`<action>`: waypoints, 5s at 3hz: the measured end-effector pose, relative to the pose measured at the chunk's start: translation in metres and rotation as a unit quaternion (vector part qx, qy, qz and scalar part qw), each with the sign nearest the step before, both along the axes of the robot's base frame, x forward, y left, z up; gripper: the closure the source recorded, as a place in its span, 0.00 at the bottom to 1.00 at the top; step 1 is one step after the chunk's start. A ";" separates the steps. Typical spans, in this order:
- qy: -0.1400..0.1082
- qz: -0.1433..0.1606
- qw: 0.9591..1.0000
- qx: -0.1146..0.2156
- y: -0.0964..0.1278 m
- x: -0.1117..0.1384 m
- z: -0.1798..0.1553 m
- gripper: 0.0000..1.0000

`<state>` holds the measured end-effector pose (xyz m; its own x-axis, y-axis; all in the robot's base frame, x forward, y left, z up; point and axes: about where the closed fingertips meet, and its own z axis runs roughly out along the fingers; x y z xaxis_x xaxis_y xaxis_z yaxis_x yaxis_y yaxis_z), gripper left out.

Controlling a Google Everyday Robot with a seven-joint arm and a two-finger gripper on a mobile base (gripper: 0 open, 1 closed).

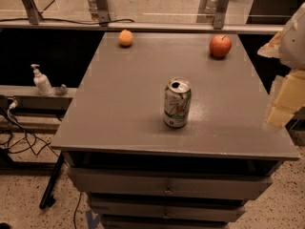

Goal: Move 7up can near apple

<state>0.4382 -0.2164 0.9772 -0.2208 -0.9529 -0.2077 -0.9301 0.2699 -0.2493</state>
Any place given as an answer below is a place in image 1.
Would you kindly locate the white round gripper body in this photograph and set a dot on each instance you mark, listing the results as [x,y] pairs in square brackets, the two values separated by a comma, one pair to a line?
[294,43]

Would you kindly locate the grey side shelf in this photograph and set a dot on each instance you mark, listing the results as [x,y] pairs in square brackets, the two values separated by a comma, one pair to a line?
[29,98]

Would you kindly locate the middle grey metal bracket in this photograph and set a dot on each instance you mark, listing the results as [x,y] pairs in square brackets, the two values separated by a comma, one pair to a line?
[102,11]

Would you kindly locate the grey drawer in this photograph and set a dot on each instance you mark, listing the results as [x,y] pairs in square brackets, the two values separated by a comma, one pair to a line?
[167,184]
[142,223]
[161,209]

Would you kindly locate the white green 7up can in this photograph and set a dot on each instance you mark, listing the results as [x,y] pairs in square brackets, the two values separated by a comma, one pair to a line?
[177,102]

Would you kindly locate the red apple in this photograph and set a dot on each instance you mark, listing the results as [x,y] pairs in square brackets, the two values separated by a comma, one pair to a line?
[220,45]

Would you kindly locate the left grey metal bracket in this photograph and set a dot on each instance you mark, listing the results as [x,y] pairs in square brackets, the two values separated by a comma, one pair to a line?
[34,16]

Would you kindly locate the middle grey drawer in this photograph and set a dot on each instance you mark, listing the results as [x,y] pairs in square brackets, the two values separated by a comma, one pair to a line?
[161,209]

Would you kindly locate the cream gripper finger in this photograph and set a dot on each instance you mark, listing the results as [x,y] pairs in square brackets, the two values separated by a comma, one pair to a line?
[287,97]
[271,49]

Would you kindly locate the small grey metal object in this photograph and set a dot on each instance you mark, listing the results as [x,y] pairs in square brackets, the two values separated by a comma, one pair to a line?
[61,90]

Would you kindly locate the top grey drawer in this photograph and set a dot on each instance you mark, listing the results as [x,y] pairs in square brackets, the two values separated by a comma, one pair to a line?
[167,184]

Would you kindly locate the right grey metal bracket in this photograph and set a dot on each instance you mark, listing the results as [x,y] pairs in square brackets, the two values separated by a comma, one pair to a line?
[220,14]

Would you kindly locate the white pump bottle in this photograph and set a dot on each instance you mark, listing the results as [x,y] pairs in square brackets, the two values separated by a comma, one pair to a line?
[41,81]

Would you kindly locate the orange fruit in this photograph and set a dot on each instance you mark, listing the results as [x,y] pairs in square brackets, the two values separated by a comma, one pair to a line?
[125,38]

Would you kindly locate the grey drawer cabinet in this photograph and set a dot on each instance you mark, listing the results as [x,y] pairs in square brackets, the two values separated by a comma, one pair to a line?
[162,136]

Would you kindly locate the bottom grey drawer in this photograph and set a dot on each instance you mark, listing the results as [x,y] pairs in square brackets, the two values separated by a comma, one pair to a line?
[142,223]

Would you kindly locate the grey horizontal metal rail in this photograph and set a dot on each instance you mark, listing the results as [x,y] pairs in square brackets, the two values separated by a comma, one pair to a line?
[147,27]

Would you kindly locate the grey metal bracket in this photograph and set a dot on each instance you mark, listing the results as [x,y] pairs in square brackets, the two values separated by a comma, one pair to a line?
[220,14]
[34,16]
[102,11]

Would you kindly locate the black metal leg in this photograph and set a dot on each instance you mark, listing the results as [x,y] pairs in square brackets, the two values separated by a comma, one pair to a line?
[48,199]

